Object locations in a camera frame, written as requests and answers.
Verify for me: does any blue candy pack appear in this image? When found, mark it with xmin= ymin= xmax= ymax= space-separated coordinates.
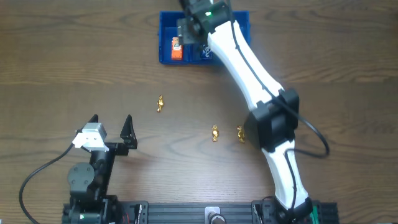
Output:
xmin=201 ymin=44 xmax=213 ymax=60

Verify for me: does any black cable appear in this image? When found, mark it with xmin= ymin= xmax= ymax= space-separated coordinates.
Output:
xmin=284 ymin=107 xmax=330 ymax=159
xmin=18 ymin=142 xmax=76 ymax=224

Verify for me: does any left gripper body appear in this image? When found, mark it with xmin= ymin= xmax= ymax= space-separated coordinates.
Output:
xmin=104 ymin=141 xmax=130 ymax=157

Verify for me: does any blue tray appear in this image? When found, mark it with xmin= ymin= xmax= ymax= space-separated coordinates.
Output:
xmin=158 ymin=11 xmax=251 ymax=66

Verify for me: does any orange candy box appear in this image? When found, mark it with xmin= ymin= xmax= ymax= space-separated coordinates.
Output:
xmin=170 ymin=37 xmax=184 ymax=61

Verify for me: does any mounting rail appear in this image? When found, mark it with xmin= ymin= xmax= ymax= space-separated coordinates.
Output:
xmin=62 ymin=201 xmax=339 ymax=224

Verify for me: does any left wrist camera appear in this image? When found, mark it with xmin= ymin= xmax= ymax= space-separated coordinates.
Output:
xmin=72 ymin=122 xmax=110 ymax=152

